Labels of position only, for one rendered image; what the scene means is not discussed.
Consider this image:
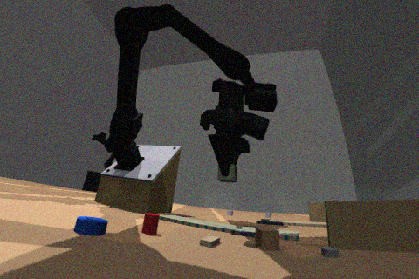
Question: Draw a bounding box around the white strip with teal polka dots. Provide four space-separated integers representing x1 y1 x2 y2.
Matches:
159 214 299 241

